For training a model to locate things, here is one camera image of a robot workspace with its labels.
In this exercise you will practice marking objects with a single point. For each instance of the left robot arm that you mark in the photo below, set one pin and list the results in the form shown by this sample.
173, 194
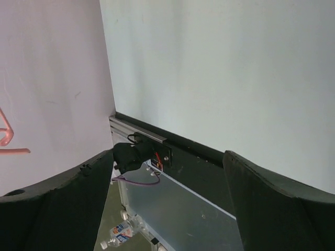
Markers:
130, 156

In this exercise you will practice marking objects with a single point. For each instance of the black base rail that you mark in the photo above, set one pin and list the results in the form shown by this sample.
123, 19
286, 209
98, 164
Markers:
195, 166

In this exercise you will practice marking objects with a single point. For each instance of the clear plastic water bottle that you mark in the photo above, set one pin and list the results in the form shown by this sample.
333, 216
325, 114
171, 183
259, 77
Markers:
123, 232

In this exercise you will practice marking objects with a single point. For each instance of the pink clothes hanger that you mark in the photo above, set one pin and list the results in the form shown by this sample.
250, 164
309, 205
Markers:
7, 138

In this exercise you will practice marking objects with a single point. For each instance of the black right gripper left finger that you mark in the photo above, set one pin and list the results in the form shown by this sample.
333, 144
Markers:
60, 213

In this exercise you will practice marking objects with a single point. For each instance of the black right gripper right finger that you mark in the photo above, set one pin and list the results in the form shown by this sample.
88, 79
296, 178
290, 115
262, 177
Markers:
275, 212

